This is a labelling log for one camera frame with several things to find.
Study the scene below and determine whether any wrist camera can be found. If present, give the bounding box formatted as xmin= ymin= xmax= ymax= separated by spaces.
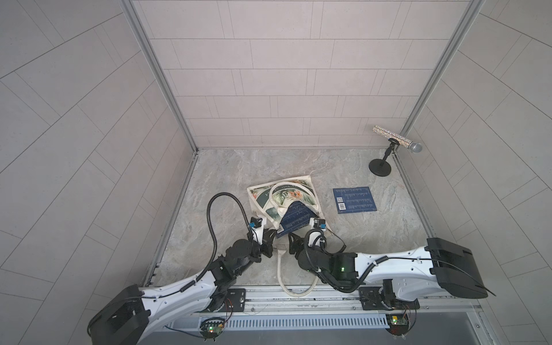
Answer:
xmin=308 ymin=218 xmax=326 ymax=247
xmin=250 ymin=216 xmax=267 ymax=245

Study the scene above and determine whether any floral canvas tote bag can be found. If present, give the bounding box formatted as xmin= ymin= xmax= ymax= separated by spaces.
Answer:
xmin=246 ymin=174 xmax=331 ymax=298

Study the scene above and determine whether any dark blue book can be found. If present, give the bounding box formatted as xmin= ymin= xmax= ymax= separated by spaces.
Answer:
xmin=333 ymin=187 xmax=377 ymax=214

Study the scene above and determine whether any stack of dark blue books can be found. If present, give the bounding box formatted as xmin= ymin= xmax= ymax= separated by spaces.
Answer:
xmin=276 ymin=201 xmax=319 ymax=238

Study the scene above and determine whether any white ventilation grille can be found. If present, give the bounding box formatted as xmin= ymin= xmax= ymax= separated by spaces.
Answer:
xmin=172 ymin=313 xmax=390 ymax=333

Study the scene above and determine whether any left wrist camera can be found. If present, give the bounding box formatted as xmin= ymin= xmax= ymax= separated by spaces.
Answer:
xmin=250 ymin=216 xmax=267 ymax=245

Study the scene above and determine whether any glittery microphone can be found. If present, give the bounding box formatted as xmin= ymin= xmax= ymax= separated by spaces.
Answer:
xmin=372 ymin=125 xmax=423 ymax=153

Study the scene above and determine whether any left circuit board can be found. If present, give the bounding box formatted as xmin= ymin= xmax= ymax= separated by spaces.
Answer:
xmin=199 ymin=317 xmax=226 ymax=341

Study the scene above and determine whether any black microphone stand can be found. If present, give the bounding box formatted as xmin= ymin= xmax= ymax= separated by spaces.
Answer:
xmin=369 ymin=138 xmax=400 ymax=177

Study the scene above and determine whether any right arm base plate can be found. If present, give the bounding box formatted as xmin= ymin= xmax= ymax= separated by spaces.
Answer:
xmin=358 ymin=287 xmax=420 ymax=311

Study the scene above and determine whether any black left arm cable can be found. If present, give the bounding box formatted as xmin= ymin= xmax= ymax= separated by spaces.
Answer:
xmin=172 ymin=192 xmax=255 ymax=298

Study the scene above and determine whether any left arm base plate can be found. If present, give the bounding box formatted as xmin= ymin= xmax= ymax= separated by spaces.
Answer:
xmin=204 ymin=288 xmax=246 ymax=313

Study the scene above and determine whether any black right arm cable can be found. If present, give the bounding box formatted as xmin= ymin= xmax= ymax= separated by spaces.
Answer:
xmin=301 ymin=228 xmax=389 ymax=294

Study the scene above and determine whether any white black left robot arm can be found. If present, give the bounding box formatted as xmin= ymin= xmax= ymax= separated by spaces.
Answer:
xmin=87 ymin=227 xmax=277 ymax=344

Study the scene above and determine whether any right circuit board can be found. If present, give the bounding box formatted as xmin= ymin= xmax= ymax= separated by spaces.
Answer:
xmin=386 ymin=314 xmax=411 ymax=336

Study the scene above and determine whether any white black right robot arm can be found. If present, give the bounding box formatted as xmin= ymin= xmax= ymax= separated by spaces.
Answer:
xmin=288 ymin=229 xmax=491 ymax=302

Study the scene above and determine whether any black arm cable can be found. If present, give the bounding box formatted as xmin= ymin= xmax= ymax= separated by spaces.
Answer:
xmin=301 ymin=228 xmax=389 ymax=294
xmin=172 ymin=192 xmax=255 ymax=298

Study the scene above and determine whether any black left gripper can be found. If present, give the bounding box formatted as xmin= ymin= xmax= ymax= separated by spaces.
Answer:
xmin=233 ymin=227 xmax=280 ymax=277

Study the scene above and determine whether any circuit board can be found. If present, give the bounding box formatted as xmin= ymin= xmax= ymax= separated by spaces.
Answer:
xmin=386 ymin=314 xmax=411 ymax=336
xmin=199 ymin=317 xmax=226 ymax=341

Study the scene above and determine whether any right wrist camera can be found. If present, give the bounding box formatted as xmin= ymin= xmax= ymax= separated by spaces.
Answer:
xmin=308 ymin=218 xmax=326 ymax=247

